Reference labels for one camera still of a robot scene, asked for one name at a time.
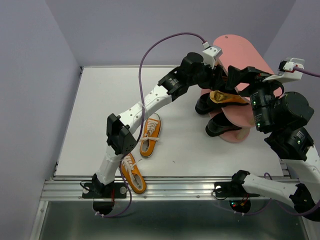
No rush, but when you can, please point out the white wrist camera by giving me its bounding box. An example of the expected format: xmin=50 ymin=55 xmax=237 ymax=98
xmin=263 ymin=57 xmax=305 ymax=84
xmin=202 ymin=45 xmax=223 ymax=69

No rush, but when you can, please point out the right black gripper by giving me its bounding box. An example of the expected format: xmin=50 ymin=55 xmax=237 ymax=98
xmin=225 ymin=64 xmax=290 ymax=131

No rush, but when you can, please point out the orange sneaker centre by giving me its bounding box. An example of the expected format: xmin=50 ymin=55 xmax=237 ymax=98
xmin=139 ymin=113 xmax=162 ymax=158

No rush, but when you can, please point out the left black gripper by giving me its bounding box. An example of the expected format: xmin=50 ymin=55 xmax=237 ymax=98
xmin=187 ymin=57 xmax=225 ymax=91

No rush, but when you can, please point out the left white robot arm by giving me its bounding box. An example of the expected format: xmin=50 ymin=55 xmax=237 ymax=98
xmin=92 ymin=46 xmax=222 ymax=197

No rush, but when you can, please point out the orange sneaker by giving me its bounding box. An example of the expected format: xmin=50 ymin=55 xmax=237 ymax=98
xmin=139 ymin=113 xmax=162 ymax=158
xmin=121 ymin=153 xmax=147 ymax=194

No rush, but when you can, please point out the orange sneaker front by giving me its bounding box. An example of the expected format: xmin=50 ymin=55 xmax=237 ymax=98
xmin=121 ymin=153 xmax=147 ymax=194

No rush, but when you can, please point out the gold loafer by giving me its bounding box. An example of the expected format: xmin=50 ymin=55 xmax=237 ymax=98
xmin=209 ymin=90 xmax=248 ymax=105

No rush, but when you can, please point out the black loafer back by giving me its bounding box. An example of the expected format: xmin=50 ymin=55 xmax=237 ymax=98
xmin=205 ymin=112 xmax=242 ymax=137

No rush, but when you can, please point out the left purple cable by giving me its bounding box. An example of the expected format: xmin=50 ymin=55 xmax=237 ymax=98
xmin=93 ymin=32 xmax=208 ymax=218

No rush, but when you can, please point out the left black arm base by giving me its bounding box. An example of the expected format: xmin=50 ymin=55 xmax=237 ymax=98
xmin=79 ymin=174 xmax=127 ymax=199

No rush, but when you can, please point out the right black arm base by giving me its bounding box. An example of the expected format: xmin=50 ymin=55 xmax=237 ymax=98
xmin=212 ymin=170 xmax=260 ymax=200

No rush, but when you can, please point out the pink shoe shelf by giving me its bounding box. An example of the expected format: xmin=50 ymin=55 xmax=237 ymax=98
xmin=213 ymin=34 xmax=273 ymax=143

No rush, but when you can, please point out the black loafer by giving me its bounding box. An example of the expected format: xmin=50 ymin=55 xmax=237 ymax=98
xmin=205 ymin=112 xmax=242 ymax=137
xmin=195 ymin=92 xmax=218 ymax=115

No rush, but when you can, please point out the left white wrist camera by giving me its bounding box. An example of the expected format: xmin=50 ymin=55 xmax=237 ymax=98
xmin=202 ymin=45 xmax=223 ymax=69

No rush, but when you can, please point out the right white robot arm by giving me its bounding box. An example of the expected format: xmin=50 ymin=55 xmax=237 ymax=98
xmin=226 ymin=61 xmax=320 ymax=222

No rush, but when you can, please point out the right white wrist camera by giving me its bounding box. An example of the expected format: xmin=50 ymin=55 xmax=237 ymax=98
xmin=263 ymin=57 xmax=305 ymax=84

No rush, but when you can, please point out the aluminium mounting rail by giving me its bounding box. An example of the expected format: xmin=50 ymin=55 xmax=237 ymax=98
xmin=41 ymin=176 xmax=301 ymax=201

